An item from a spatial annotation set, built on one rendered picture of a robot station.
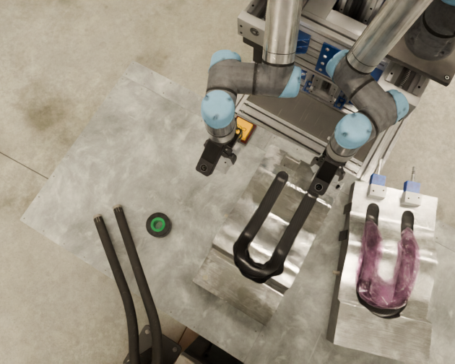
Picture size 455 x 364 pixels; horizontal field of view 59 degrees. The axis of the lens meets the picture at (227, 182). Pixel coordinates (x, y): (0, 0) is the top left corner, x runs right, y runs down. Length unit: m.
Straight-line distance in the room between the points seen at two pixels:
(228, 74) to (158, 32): 1.72
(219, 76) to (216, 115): 0.11
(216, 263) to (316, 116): 1.11
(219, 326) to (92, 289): 1.08
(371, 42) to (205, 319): 0.91
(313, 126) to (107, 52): 1.34
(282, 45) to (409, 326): 0.84
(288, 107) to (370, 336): 1.25
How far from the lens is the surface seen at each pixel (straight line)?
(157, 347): 1.22
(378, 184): 1.35
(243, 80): 0.96
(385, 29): 0.95
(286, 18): 0.92
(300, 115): 2.11
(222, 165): 1.21
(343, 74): 1.04
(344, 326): 1.24
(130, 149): 1.45
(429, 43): 1.33
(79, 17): 2.86
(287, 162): 1.32
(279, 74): 0.95
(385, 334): 1.27
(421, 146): 2.45
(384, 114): 1.01
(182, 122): 1.45
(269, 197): 1.27
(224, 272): 1.26
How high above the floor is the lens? 2.11
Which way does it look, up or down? 75 degrees down
